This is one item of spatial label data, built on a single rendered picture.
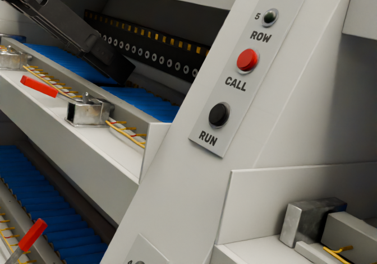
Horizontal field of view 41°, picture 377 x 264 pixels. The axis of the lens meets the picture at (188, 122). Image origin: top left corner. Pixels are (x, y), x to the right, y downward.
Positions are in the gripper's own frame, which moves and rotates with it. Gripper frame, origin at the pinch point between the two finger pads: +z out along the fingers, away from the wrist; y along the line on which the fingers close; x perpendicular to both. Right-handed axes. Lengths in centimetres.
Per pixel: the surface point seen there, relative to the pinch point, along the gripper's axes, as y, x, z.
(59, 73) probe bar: 6.4, 4.5, -0.4
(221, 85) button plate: -28.7, -0.5, -5.6
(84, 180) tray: -16.1, 11.9, -2.2
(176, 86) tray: -1.3, -3.1, 10.9
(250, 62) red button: -30.6, -2.6, -6.2
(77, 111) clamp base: -10.3, 7.1, -3.9
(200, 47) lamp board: -4.2, -8.4, 8.2
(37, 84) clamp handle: -10.0, 7.1, -8.8
